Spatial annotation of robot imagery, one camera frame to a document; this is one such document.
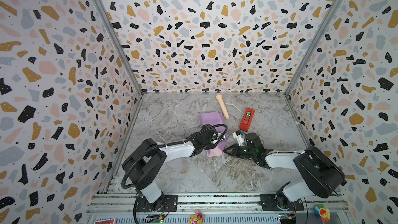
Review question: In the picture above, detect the pink wrapping paper sheet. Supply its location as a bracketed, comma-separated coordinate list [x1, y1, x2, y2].
[200, 111, 228, 157]

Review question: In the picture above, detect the red tape dispenser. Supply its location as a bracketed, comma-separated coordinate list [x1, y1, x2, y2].
[239, 108, 255, 132]

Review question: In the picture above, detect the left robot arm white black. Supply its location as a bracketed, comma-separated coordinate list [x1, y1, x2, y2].
[121, 124, 228, 205]

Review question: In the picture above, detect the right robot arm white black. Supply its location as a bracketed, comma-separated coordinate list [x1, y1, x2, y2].
[224, 132, 345, 208]

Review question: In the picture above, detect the beige toy microphone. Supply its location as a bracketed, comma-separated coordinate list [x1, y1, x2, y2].
[216, 93, 230, 120]

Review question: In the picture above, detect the pink yellow flower toy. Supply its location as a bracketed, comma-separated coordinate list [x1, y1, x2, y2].
[189, 210, 205, 224]

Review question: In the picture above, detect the rainbow flower toy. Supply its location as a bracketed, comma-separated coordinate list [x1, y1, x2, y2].
[314, 204, 331, 223]

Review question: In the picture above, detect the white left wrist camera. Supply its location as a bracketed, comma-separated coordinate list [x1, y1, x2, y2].
[219, 133, 229, 142]

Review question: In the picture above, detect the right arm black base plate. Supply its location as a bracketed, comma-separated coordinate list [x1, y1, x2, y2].
[259, 194, 305, 212]

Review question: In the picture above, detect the black corrugated cable hose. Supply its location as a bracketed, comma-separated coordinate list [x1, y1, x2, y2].
[120, 123, 229, 190]

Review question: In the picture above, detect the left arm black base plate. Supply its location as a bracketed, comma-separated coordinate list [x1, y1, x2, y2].
[134, 195, 178, 213]

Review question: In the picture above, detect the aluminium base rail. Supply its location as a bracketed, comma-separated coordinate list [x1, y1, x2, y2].
[85, 192, 355, 224]

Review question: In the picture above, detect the aluminium corner post right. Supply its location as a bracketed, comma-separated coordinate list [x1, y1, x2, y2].
[284, 0, 343, 98]

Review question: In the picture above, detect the aluminium corner post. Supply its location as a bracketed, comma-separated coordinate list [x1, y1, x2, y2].
[284, 0, 343, 98]
[92, 0, 143, 98]

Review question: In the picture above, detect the aluminium corner post left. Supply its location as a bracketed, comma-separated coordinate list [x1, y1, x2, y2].
[92, 0, 143, 98]

